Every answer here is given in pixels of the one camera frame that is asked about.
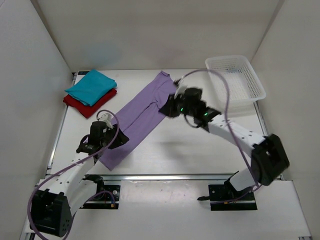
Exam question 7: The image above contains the red t shirt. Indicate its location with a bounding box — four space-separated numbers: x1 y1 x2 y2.
62 87 118 119

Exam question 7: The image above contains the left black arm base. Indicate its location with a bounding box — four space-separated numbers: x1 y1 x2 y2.
81 174 121 210

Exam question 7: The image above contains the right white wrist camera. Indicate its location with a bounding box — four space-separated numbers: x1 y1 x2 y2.
173 78 188 99

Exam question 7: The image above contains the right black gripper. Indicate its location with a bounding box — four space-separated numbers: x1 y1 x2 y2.
159 94 196 120

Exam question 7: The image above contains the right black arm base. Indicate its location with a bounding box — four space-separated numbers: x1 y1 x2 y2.
197 177 258 211

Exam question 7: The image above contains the black table label sticker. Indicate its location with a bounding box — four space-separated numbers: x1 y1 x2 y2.
77 71 90 75

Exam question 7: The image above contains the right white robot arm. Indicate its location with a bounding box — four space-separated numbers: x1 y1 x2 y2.
159 87 290 200

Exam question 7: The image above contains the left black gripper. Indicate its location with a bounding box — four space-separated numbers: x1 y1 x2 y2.
100 123 129 150

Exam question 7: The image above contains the purple t shirt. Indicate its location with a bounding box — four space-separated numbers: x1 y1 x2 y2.
99 71 176 171

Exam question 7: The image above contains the blue t shirt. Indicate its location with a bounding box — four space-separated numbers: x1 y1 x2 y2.
65 69 117 107

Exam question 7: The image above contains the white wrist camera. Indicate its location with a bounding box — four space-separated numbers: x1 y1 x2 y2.
96 112 114 129
173 78 188 99

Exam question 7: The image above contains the white plastic basket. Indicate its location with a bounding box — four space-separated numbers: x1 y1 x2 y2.
205 55 266 111

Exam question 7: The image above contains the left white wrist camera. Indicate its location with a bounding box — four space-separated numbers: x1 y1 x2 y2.
96 112 114 129

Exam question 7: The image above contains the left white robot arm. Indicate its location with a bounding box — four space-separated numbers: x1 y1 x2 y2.
27 120 129 239

